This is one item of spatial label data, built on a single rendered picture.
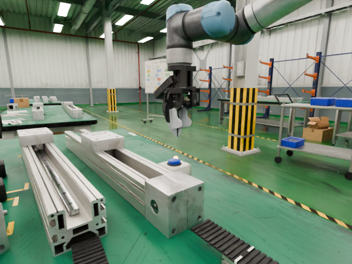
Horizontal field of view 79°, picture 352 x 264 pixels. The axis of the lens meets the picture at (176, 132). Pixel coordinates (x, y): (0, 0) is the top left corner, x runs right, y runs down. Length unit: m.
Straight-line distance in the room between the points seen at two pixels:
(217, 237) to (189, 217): 0.09
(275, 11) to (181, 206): 0.50
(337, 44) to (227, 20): 7.94
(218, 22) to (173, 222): 0.44
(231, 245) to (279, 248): 0.11
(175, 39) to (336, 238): 0.58
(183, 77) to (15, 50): 15.19
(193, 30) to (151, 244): 0.49
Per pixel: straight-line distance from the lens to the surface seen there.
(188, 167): 0.69
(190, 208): 0.49
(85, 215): 0.50
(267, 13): 0.63
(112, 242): 0.49
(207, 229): 0.45
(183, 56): 0.61
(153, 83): 6.74
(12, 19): 15.99
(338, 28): 8.54
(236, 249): 0.42
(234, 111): 3.78
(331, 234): 0.59
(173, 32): 0.63
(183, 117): 0.66
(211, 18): 0.55
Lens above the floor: 1.07
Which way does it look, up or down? 11 degrees down
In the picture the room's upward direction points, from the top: straight up
